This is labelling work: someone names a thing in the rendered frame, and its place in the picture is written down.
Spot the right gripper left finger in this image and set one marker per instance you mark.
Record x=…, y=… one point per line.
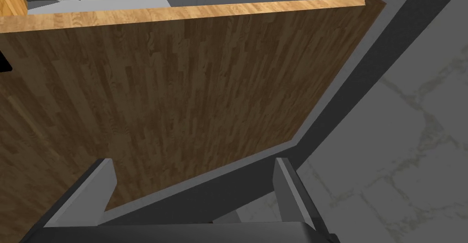
x=86, y=199

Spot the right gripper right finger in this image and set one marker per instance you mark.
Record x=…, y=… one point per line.
x=290, y=195

